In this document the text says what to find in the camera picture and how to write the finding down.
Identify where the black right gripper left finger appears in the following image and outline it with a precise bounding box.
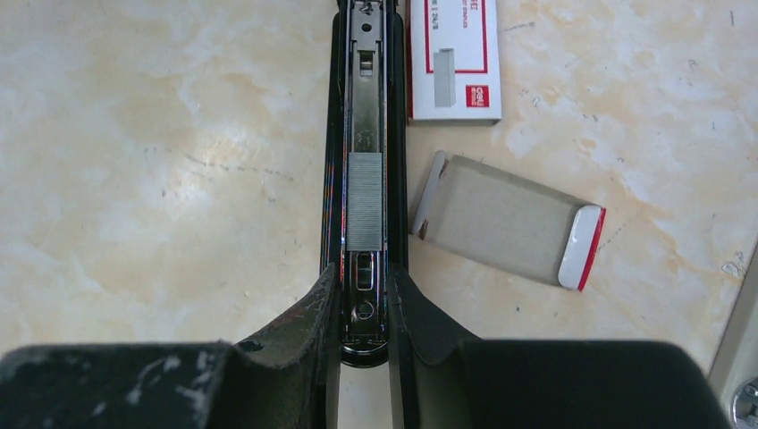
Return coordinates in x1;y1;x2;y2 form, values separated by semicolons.
1;265;340;428

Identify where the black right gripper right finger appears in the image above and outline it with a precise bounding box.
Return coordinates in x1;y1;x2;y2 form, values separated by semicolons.
387;265;729;428

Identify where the silver staple strip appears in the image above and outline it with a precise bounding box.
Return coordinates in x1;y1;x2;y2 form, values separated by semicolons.
346;152;383;251

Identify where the red white staple box sleeve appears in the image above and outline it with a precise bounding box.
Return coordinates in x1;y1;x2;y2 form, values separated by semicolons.
406;0;502;124

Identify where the beige and black stapler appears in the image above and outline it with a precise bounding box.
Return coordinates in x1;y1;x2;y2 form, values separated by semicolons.
709;253;757;428

